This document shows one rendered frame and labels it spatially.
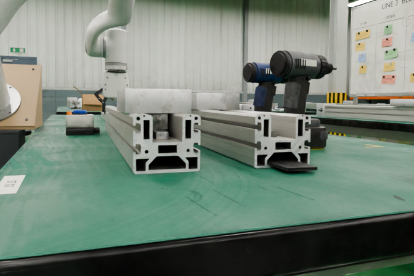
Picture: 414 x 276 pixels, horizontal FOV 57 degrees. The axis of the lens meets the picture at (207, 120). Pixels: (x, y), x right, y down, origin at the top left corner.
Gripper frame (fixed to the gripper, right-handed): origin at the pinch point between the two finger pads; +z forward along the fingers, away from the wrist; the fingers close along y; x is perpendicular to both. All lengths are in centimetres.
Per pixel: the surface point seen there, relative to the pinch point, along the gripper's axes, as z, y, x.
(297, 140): 2, -22, 99
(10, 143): 10.7, 35.4, 12.0
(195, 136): 1, -4, 99
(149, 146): 2, 3, 99
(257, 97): -6, -36, 52
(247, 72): -13, -33, 53
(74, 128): 4.1, 14.6, 35.0
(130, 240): 6, 8, 125
